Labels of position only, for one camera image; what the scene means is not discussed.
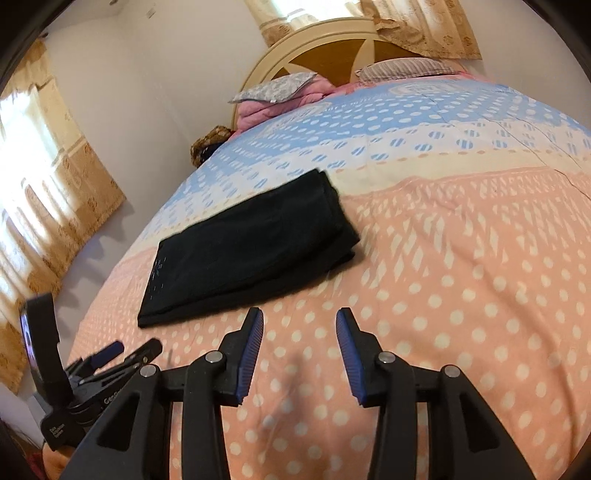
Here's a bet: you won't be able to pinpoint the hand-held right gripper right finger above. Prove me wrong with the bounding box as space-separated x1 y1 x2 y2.
336 308 536 480

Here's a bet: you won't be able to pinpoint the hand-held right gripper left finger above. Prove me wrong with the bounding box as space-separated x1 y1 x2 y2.
60 308 265 480

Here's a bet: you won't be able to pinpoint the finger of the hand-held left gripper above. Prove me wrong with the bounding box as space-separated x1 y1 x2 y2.
68 340 124 376
78 338 163 387

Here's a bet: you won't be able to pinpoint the black pants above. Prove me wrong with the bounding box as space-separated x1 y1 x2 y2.
137 168 361 329

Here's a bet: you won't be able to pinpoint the polka dot bed sheet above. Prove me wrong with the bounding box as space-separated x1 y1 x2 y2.
60 69 591 480

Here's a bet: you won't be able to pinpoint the beige floral window curtain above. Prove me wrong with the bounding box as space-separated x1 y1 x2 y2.
0 39 127 393
242 0 483 61

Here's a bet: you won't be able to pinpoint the pink folded blanket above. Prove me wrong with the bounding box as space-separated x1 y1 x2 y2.
235 76 334 133

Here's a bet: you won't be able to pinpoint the grey patterned pillow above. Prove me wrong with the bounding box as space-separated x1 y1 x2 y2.
228 71 319 105

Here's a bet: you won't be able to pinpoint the striped pillow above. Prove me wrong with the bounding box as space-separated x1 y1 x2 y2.
353 58 459 85

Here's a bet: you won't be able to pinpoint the cream and brown headboard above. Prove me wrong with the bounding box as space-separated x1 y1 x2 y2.
231 17 399 134

